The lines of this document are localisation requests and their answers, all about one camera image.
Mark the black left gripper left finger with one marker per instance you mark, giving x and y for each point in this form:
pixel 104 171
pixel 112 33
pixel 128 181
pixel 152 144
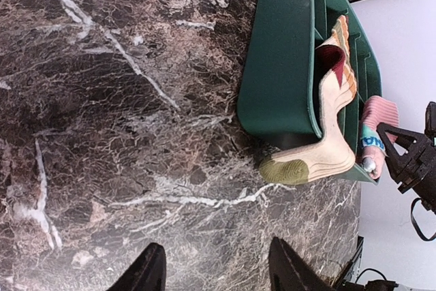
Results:
pixel 146 273

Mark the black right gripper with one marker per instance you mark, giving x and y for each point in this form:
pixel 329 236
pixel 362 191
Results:
pixel 411 157

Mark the beige striped sock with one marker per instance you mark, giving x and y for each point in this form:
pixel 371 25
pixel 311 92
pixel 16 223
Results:
pixel 338 87

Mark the green compartment tray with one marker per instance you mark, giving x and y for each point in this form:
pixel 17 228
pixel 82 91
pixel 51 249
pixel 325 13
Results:
pixel 279 94

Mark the pink patterned sock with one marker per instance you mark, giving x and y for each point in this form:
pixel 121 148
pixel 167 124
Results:
pixel 373 149

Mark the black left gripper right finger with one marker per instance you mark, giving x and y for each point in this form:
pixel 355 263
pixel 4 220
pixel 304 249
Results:
pixel 288 271

